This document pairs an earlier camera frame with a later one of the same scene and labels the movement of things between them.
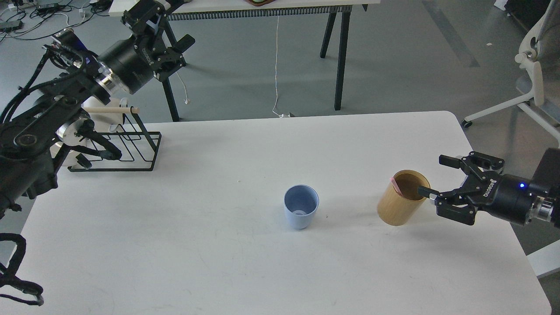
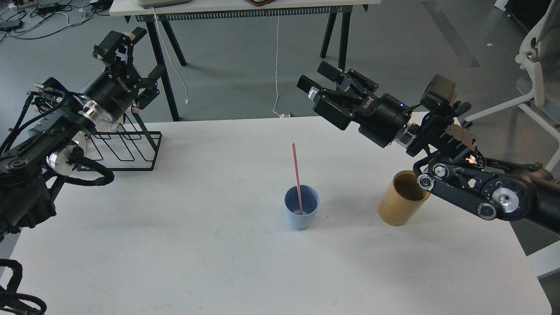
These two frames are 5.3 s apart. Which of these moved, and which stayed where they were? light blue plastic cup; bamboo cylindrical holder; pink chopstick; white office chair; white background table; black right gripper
Moved: black right gripper; pink chopstick
Stayed: white background table; bamboo cylindrical holder; white office chair; light blue plastic cup
